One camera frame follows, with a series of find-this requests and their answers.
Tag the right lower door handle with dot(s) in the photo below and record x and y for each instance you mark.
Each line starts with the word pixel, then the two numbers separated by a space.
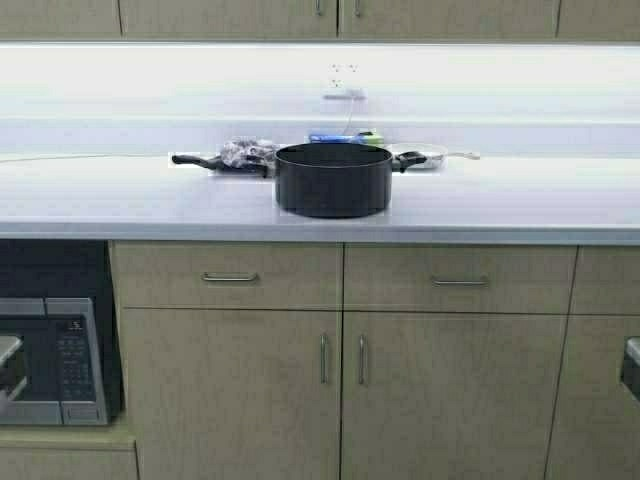
pixel 361 357

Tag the cabinet door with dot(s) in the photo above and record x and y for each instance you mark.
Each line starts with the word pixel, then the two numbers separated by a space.
pixel 229 20
pixel 464 20
pixel 449 396
pixel 232 394

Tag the right wooden drawer front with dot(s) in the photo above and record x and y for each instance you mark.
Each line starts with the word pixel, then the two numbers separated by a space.
pixel 397 278

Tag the door handle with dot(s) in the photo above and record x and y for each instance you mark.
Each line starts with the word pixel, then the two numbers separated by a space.
pixel 361 357
pixel 323 358

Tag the black frying pan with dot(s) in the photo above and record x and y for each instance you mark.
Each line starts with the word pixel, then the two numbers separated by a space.
pixel 251 166

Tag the blue Ziploc bag box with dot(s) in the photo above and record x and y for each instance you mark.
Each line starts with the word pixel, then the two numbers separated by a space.
pixel 364 137

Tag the wooden drawer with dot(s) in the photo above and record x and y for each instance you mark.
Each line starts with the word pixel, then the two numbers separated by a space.
pixel 292 276
pixel 397 278

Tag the white wall outlet plate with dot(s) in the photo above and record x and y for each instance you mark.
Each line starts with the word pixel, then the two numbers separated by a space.
pixel 342 76

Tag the white frying pan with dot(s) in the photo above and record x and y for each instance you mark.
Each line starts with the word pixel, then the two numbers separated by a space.
pixel 430 152

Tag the left lower door handle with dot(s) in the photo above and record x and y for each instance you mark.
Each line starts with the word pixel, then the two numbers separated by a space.
pixel 323 358

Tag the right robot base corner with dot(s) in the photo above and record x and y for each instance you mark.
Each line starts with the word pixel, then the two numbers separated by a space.
pixel 630 369

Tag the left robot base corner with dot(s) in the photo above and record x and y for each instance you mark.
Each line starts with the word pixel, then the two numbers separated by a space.
pixel 13 370

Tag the grey patterned dish towel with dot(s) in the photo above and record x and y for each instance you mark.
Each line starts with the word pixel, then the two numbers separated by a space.
pixel 241 152

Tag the black cooking pot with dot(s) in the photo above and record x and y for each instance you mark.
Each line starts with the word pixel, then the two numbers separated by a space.
pixel 334 180

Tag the left wooden drawer front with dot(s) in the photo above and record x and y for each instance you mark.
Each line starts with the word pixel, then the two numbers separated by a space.
pixel 292 276

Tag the right drawer metal handle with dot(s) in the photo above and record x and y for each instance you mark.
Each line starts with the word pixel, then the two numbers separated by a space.
pixel 444 282

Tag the stainless steel microwave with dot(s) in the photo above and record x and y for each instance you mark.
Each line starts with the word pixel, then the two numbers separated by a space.
pixel 70 372

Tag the white plug adapter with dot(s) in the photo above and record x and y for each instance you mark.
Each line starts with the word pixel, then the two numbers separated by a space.
pixel 355 94

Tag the drawer metal handle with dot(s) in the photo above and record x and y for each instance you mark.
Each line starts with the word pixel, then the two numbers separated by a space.
pixel 444 282
pixel 213 277

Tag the left drawer metal handle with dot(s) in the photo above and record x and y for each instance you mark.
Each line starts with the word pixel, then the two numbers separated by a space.
pixel 213 277

